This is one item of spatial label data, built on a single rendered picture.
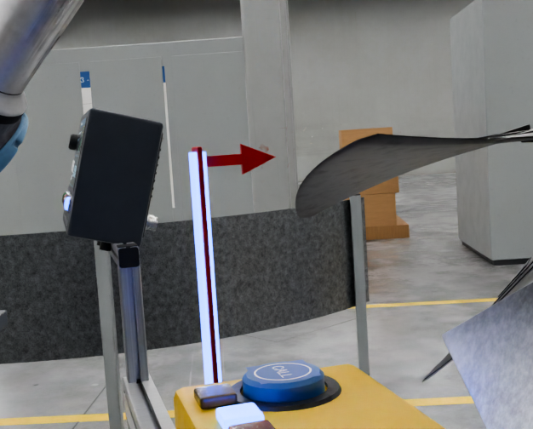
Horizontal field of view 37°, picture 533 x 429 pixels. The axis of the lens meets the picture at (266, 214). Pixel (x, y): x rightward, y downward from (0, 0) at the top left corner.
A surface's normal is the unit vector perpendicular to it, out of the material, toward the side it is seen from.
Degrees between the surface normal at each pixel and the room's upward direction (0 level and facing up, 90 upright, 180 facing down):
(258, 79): 90
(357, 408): 0
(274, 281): 90
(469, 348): 55
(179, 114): 90
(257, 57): 90
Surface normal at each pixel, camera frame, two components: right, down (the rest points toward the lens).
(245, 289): 0.51, 0.05
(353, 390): -0.06, -0.99
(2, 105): 0.80, 0.01
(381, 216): -0.07, 0.10
